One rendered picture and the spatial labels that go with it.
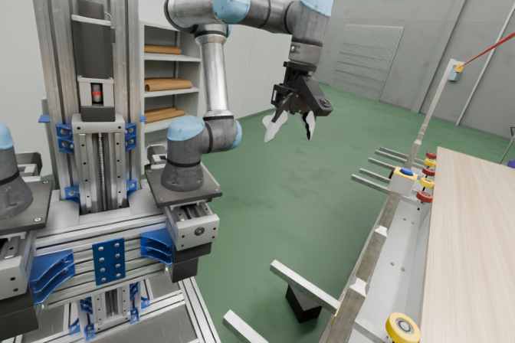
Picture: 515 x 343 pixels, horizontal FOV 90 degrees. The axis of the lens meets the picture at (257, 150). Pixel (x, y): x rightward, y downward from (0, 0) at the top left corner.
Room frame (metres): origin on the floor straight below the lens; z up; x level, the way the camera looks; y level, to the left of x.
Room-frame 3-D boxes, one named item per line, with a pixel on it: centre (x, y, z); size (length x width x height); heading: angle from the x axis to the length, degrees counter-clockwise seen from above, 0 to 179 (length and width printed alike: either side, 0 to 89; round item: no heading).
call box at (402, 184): (0.83, -0.52, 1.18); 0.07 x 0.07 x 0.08; 59
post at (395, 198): (0.83, -0.52, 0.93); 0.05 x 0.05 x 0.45; 59
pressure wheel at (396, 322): (0.50, -0.48, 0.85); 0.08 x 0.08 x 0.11
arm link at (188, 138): (0.82, 0.24, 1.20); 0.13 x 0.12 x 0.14; 132
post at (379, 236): (0.61, -0.38, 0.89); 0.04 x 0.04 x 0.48; 59
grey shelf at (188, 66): (2.95, 1.23, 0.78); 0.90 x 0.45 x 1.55; 155
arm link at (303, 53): (0.66, -0.07, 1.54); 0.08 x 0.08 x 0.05
